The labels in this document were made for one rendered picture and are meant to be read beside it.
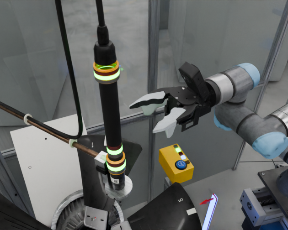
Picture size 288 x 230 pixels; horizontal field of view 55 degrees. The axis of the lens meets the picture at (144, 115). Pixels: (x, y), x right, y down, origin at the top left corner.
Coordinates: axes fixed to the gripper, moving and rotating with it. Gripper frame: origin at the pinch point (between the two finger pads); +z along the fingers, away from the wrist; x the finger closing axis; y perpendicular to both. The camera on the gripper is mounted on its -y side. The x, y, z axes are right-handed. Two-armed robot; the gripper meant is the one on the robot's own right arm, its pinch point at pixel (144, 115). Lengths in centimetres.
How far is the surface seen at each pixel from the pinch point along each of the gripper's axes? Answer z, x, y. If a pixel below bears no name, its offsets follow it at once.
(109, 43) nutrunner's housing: 7.3, -1.1, -19.5
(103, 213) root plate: 11.5, 5.2, 38.7
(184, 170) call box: -31, 15, 59
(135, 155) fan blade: -3.5, 10.0, 26.0
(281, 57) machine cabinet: -274, 116, 126
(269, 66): -129, 47, 55
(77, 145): 13.1, 10.2, 11.3
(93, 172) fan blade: 8.8, 15.8, 31.9
